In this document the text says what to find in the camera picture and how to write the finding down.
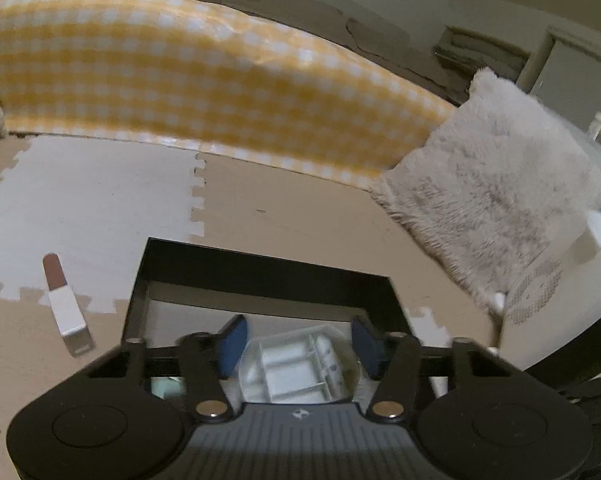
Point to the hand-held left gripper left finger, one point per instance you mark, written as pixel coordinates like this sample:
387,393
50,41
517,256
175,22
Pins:
233,346

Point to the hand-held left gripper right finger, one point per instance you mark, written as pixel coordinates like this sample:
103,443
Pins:
366,346

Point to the clear plastic compartment case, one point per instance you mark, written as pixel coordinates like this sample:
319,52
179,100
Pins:
290,365

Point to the black cardboard box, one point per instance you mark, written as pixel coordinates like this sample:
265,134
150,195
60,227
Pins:
260,270

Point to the white foam puzzle mat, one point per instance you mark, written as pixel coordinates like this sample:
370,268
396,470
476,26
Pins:
423,318
80,200

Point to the tan foam puzzle mat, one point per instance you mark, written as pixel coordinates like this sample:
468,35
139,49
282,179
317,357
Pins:
290,210

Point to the brown and white lipstick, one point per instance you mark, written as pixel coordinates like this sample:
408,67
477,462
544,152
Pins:
65,305

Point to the large fluffy cream cushion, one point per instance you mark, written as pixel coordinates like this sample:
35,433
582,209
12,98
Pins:
490,175

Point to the yellow checked panel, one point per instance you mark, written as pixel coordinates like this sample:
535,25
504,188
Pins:
180,85

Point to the stack of folded cloths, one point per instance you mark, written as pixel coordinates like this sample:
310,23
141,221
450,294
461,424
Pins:
480,55

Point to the grey cabinet door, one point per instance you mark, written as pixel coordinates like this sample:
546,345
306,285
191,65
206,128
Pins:
580,70

